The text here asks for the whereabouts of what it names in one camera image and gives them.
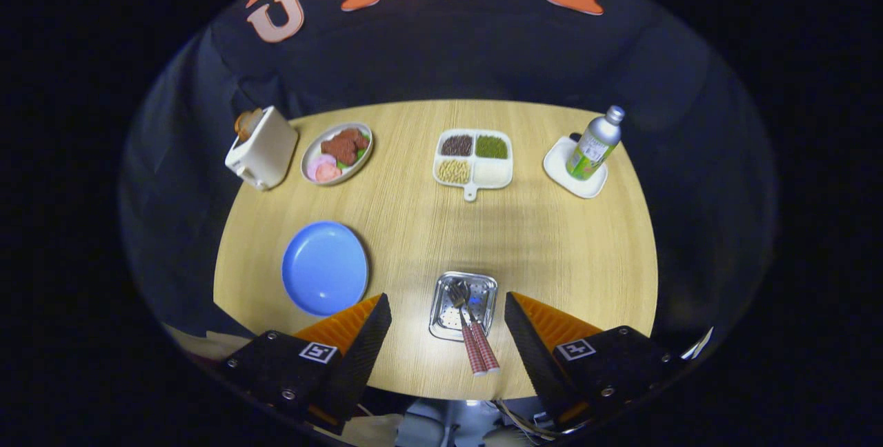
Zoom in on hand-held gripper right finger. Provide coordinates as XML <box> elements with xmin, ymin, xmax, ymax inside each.
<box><xmin>504</xmin><ymin>292</ymin><xmax>687</xmax><ymax>433</ymax></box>

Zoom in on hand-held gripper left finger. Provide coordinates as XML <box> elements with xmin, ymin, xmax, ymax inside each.
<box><xmin>217</xmin><ymin>293</ymin><xmax>393</xmax><ymax>434</ymax></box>

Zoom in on spoon with red checkered handle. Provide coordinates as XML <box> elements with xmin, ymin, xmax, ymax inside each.
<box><xmin>458</xmin><ymin>280</ymin><xmax>502</xmax><ymax>373</ymax></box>

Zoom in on fork with red checkered handle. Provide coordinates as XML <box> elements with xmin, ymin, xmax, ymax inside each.
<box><xmin>447</xmin><ymin>283</ymin><xmax>487</xmax><ymax>377</ymax></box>

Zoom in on perforated steel drain basket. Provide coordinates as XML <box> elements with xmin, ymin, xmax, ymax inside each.
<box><xmin>428</xmin><ymin>271</ymin><xmax>499</xmax><ymax>343</ymax></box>

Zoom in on blue round plate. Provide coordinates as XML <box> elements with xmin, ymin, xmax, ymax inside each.
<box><xmin>281</xmin><ymin>221</ymin><xmax>370</xmax><ymax>317</ymax></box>

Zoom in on cream cloth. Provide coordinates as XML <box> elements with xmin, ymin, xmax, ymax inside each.
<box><xmin>166</xmin><ymin>323</ymin><xmax>235</xmax><ymax>361</ymax></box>

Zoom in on white flat object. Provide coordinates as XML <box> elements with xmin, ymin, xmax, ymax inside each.
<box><xmin>683</xmin><ymin>326</ymin><xmax>715</xmax><ymax>361</ymax></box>

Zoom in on pink ham slices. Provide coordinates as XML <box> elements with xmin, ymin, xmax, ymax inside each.
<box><xmin>307</xmin><ymin>154</ymin><xmax>343</xmax><ymax>183</ymax></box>

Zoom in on white divided dish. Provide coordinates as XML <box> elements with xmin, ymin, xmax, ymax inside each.
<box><xmin>433</xmin><ymin>129</ymin><xmax>514</xmax><ymax>202</ymax></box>

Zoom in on white square coaster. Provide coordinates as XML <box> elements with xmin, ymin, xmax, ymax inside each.
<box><xmin>543</xmin><ymin>135</ymin><xmax>609</xmax><ymax>199</ymax></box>

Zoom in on pile of yellow soybeans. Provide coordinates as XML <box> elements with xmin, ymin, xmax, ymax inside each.
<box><xmin>438</xmin><ymin>159</ymin><xmax>471</xmax><ymax>184</ymax></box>

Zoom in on brown meat pieces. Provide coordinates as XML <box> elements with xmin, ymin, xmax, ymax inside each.
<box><xmin>320</xmin><ymin>128</ymin><xmax>366</xmax><ymax>166</ymax></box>

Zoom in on pile of green beans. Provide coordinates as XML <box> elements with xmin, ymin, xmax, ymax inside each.
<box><xmin>475</xmin><ymin>135</ymin><xmax>509</xmax><ymax>159</ymax></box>

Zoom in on white oval plate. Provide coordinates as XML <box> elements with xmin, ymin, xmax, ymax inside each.
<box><xmin>301</xmin><ymin>122</ymin><xmax>374</xmax><ymax>187</ymax></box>

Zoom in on silver bottle with green label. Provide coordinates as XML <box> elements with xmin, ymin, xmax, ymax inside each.
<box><xmin>566</xmin><ymin>106</ymin><xmax>626</xmax><ymax>181</ymax></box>

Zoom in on white toaster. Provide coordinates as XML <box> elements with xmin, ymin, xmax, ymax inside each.
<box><xmin>225</xmin><ymin>106</ymin><xmax>299</xmax><ymax>192</ymax></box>

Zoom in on brown toast slice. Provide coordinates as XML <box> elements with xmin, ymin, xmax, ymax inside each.
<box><xmin>234</xmin><ymin>108</ymin><xmax>264</xmax><ymax>143</ymax></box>

